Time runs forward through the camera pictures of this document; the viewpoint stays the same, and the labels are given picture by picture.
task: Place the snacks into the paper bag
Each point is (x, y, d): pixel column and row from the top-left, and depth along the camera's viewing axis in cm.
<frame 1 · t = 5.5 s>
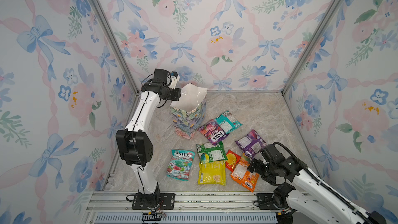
left hand: (180, 93, 86), fingers closed
right hand: (252, 171, 79), fingers open
pink berry candy bag: (213, 131, 98), point 3 cm above the table
teal mint candy bag: (227, 122, 102), point 3 cm above the table
purple candy bag: (251, 143, 92), point 4 cm above the table
green lime candy bag: (208, 152, 88), point 4 cm above the table
yellow lemon candy bag: (213, 172, 82), point 3 cm above the table
red candy bag: (232, 159, 88), point 2 cm above the table
orange candy bag: (242, 176, 81), point 3 cm above the table
teal red Fox's candy bag: (180, 164, 85), point 3 cm above the table

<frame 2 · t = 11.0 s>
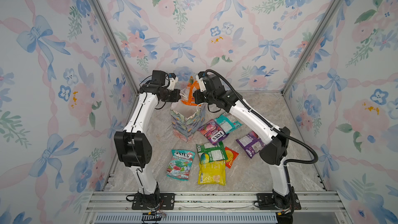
left hand: (180, 94, 85), fingers closed
right hand: (193, 92, 80), fingers closed
orange candy bag: (186, 94, 85), point 27 cm above the table
the other named things where they were.

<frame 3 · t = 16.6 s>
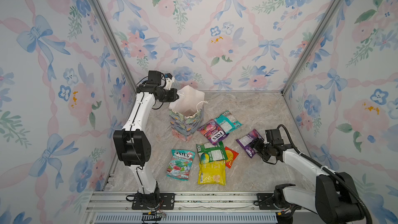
left hand: (178, 94, 86), fingers closed
right hand: (252, 146, 90), fingers open
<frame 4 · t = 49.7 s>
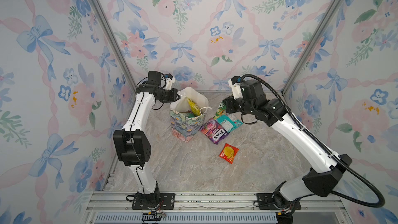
left hand: (180, 95, 85), fingers closed
right hand: (224, 99, 71), fingers closed
green lime candy bag: (222, 109, 72), point 32 cm above the table
yellow lemon candy bag: (194, 107, 90), point 19 cm above the table
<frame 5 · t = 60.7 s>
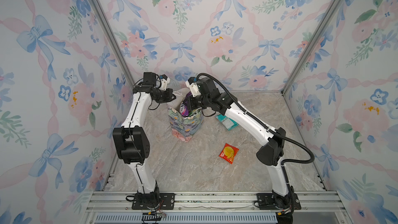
left hand: (176, 95, 88), fingers closed
right hand: (182, 101, 77), fingers closed
pink berry candy bag: (184, 109, 76), point 28 cm above the table
